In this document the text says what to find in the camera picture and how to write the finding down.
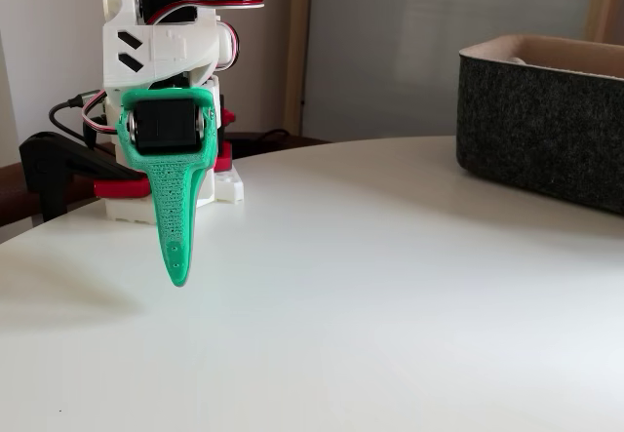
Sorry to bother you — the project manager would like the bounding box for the dark grey felt basket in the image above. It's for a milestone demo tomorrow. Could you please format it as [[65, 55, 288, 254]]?
[[456, 33, 624, 217]]

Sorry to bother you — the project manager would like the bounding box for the black power cable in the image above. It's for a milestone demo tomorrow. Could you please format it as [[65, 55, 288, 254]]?
[[81, 117, 106, 151]]

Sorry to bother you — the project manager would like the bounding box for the red white black servo cable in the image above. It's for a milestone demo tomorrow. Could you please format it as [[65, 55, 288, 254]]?
[[145, 0, 265, 26], [81, 89, 123, 134]]

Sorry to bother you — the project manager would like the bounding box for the thin black cable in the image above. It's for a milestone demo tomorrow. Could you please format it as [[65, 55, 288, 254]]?
[[236, 128, 293, 148]]

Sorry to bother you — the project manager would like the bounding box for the black USB cable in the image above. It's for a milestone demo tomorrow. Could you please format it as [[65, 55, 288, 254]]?
[[47, 90, 106, 148]]

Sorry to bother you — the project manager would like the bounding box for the black and red clamp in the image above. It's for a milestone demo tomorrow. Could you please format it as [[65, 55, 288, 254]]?
[[19, 132, 152, 223], [214, 107, 239, 175]]

